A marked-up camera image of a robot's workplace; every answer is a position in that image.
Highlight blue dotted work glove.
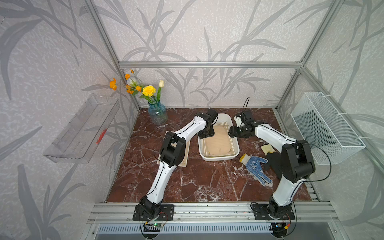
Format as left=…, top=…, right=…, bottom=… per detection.
left=240, top=154, right=272, bottom=186

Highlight blue glass vase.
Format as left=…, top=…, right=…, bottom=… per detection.
left=148, top=102, right=168, bottom=126

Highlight left circuit board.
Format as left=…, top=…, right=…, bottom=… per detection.
left=143, top=222, right=167, bottom=232

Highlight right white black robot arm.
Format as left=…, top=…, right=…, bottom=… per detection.
left=229, top=117, right=316, bottom=215

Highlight beige stationery paper stack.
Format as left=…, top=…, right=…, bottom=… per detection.
left=202, top=122, right=235, bottom=158

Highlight circuit board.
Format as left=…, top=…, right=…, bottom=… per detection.
left=143, top=222, right=167, bottom=232
left=270, top=223, right=290, bottom=234

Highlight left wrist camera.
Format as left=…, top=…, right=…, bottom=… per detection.
left=207, top=108, right=218, bottom=125

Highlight yellow orange flower bouquet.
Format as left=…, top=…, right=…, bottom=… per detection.
left=109, top=70, right=165, bottom=105

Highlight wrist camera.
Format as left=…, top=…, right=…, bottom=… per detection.
left=207, top=108, right=218, bottom=125
left=234, top=110, right=255, bottom=128

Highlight clear plastic wall shelf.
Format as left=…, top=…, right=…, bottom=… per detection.
left=43, top=94, right=120, bottom=164

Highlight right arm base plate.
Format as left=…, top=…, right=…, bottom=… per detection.
left=250, top=202, right=296, bottom=221

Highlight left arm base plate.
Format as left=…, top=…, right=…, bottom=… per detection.
left=133, top=204, right=175, bottom=221

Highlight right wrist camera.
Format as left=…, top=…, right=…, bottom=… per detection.
left=234, top=110, right=255, bottom=128

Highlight right circuit board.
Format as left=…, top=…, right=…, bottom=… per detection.
left=270, top=223, right=290, bottom=234

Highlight black yellow work glove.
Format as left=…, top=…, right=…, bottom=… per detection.
left=261, top=145, right=282, bottom=180

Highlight beige stationery paper sheet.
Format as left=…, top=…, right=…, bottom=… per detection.
left=158, top=132, right=187, bottom=167

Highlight white plastic storage box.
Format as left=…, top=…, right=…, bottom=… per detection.
left=198, top=114, right=240, bottom=162

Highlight white wire mesh basket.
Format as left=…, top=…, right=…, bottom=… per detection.
left=291, top=92, right=366, bottom=165

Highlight red pen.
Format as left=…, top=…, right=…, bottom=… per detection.
left=96, top=129, right=108, bottom=145

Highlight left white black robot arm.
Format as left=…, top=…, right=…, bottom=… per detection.
left=138, top=109, right=218, bottom=220

